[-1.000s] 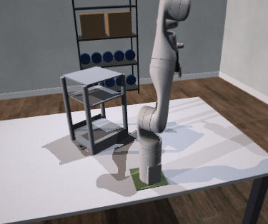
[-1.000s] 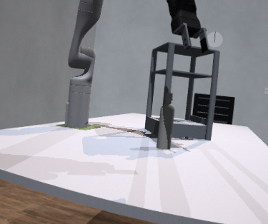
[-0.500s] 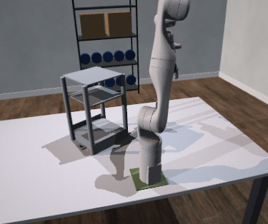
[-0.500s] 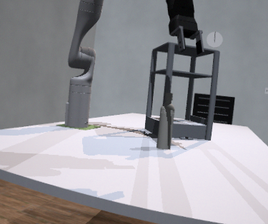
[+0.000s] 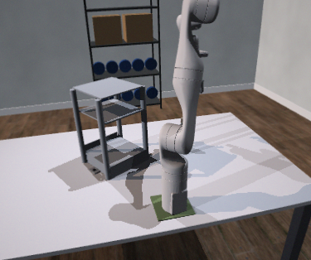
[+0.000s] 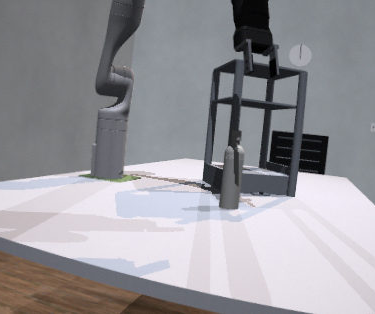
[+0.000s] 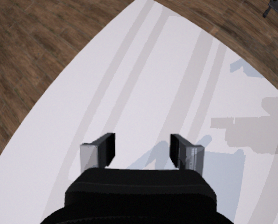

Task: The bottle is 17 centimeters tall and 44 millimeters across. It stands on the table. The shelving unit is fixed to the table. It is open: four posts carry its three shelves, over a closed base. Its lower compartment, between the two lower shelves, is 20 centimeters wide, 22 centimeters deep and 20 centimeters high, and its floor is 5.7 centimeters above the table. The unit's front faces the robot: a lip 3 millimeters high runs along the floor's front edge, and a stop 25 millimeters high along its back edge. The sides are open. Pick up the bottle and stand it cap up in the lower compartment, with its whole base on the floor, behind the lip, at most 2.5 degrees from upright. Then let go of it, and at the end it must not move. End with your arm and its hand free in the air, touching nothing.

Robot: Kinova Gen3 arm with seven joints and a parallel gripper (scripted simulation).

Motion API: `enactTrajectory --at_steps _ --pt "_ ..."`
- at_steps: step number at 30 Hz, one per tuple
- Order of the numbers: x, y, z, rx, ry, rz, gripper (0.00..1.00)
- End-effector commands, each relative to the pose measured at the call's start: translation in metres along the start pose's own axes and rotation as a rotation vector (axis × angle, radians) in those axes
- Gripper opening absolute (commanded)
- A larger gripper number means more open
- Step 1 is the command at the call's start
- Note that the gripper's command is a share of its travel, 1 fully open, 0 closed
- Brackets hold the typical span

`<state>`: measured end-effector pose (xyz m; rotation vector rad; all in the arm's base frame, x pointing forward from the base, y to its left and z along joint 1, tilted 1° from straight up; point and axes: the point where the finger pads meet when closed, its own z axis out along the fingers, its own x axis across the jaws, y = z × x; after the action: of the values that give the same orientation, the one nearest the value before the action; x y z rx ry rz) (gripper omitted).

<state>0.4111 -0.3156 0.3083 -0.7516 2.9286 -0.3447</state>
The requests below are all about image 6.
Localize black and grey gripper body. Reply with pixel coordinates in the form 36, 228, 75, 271
231, 0, 273, 54

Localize dark grey shelving unit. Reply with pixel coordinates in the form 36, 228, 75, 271
202, 59, 308, 197

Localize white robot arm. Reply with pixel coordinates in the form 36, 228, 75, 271
90, 0, 145, 179

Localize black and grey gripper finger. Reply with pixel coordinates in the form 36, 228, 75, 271
262, 44, 279, 78
235, 39, 254, 75

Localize grey bottle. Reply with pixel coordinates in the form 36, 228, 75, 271
219, 130, 244, 210

